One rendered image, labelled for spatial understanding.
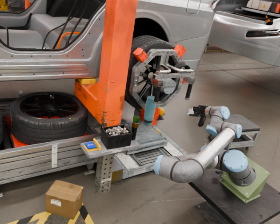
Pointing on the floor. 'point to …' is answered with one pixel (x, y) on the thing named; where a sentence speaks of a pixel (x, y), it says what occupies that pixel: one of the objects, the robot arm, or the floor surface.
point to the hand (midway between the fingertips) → (188, 114)
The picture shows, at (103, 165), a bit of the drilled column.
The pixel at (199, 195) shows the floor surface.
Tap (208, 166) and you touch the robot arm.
